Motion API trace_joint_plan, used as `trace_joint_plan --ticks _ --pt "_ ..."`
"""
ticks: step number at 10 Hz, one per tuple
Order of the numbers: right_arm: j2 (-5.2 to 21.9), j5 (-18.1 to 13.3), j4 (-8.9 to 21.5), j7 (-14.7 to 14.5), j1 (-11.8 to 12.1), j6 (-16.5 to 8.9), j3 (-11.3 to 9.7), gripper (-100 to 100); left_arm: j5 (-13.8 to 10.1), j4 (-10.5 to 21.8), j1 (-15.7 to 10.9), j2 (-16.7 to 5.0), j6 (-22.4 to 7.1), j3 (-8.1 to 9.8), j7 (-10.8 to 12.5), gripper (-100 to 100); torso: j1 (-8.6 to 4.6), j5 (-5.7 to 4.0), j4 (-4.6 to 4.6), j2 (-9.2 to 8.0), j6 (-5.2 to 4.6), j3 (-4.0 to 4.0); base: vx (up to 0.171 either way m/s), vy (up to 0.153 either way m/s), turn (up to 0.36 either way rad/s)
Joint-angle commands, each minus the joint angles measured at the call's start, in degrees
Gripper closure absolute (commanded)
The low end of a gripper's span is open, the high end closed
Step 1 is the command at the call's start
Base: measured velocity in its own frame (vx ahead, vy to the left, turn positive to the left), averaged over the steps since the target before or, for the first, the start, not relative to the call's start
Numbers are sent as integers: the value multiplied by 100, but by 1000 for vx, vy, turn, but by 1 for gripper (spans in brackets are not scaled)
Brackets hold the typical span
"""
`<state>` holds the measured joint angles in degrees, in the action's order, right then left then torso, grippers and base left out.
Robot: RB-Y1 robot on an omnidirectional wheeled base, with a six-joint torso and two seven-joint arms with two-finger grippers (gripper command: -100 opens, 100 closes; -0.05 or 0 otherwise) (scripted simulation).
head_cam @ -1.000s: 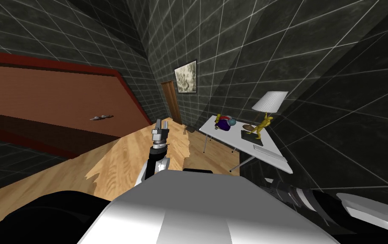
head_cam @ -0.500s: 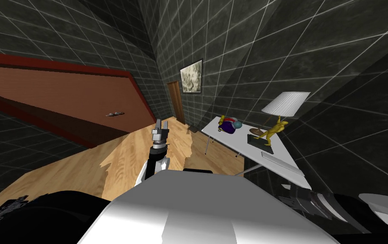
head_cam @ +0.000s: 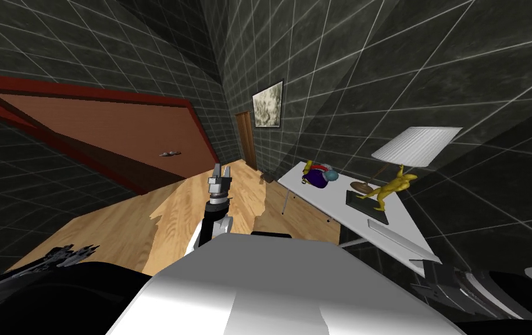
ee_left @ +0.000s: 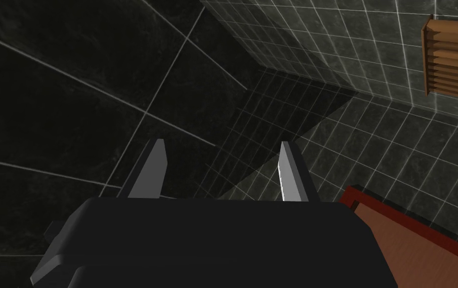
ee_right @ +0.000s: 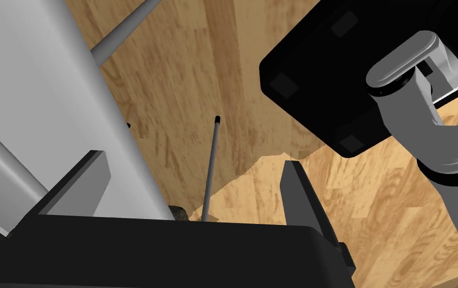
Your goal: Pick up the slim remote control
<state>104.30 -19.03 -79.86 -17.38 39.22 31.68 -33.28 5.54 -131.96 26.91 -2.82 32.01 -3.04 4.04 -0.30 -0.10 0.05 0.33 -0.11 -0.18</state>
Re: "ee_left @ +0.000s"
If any brown wooden slatted window blind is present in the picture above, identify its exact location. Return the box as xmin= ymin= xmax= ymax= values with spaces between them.
xmin=420 ymin=15 xmax=458 ymax=103

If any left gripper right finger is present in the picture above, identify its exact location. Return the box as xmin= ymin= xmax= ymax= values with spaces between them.
xmin=277 ymin=141 xmax=321 ymax=202

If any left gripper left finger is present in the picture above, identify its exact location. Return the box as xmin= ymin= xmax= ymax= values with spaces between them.
xmin=117 ymin=138 xmax=168 ymax=199

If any red-brown wooden cabinet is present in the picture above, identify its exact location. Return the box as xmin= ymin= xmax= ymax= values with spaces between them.
xmin=338 ymin=184 xmax=458 ymax=288

